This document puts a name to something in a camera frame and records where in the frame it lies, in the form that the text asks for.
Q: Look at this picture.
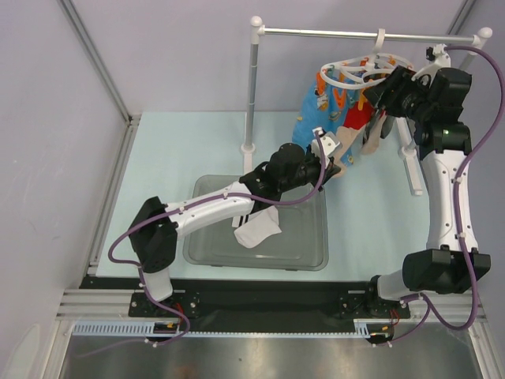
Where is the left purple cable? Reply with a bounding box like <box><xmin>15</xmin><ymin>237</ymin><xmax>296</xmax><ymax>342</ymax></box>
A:
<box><xmin>77</xmin><ymin>129</ymin><xmax>331</xmax><ymax>358</ymax></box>

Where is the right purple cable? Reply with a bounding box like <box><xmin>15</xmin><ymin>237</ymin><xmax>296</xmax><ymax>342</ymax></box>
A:
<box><xmin>370</xmin><ymin>45</ymin><xmax>503</xmax><ymax>348</ymax></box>

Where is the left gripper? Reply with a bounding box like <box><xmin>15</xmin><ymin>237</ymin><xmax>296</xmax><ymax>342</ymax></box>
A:
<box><xmin>279</xmin><ymin>144</ymin><xmax>340</xmax><ymax>193</ymax></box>

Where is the white metal drying rack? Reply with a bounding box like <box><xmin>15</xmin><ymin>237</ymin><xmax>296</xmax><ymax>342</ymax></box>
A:
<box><xmin>241</xmin><ymin>16</ymin><xmax>493</xmax><ymax>196</ymax></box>

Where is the blue space-print cloth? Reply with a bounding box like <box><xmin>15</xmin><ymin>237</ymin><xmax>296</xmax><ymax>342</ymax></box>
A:
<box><xmin>292</xmin><ymin>73</ymin><xmax>357</xmax><ymax>149</ymax></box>

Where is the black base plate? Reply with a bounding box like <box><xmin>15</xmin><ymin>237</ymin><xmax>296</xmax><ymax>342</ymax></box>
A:
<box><xmin>78</xmin><ymin>276</ymin><xmax>462</xmax><ymax>333</ymax></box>

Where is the beige red reindeer sock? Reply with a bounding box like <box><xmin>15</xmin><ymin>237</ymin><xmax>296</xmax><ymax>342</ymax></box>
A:
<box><xmin>332</xmin><ymin>126</ymin><xmax>360</xmax><ymax>178</ymax></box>
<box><xmin>361</xmin><ymin>115</ymin><xmax>387</xmax><ymax>156</ymax></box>

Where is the clear plastic bin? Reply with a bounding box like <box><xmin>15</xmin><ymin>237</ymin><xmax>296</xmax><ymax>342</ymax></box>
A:
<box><xmin>183</xmin><ymin>192</ymin><xmax>329</xmax><ymax>271</ymax></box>

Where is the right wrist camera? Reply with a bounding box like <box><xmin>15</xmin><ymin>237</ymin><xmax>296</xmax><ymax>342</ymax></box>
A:
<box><xmin>412</xmin><ymin>43</ymin><xmax>451</xmax><ymax>84</ymax></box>

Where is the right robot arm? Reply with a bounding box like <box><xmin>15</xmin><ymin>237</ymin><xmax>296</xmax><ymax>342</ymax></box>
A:
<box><xmin>364</xmin><ymin>67</ymin><xmax>491</xmax><ymax>317</ymax></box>

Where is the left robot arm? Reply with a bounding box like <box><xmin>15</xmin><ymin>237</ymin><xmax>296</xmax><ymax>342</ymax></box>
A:
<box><xmin>129</xmin><ymin>138</ymin><xmax>340</xmax><ymax>316</ymax></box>

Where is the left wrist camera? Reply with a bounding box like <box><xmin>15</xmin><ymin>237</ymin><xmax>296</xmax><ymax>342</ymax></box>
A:
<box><xmin>310</xmin><ymin>127</ymin><xmax>342</xmax><ymax>159</ymax></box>

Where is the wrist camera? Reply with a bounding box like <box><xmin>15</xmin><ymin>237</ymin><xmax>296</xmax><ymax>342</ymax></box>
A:
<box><xmin>310</xmin><ymin>127</ymin><xmax>342</xmax><ymax>159</ymax></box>
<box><xmin>412</xmin><ymin>43</ymin><xmax>451</xmax><ymax>84</ymax></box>

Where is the white round peg hanger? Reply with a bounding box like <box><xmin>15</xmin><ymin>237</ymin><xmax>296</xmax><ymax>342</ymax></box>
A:
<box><xmin>317</xmin><ymin>28</ymin><xmax>413</xmax><ymax>90</ymax></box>

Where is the purple cable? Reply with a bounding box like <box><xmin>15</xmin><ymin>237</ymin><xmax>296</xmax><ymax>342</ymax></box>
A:
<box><xmin>370</xmin><ymin>45</ymin><xmax>503</xmax><ymax>348</ymax></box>
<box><xmin>77</xmin><ymin>129</ymin><xmax>331</xmax><ymax>358</ymax></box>

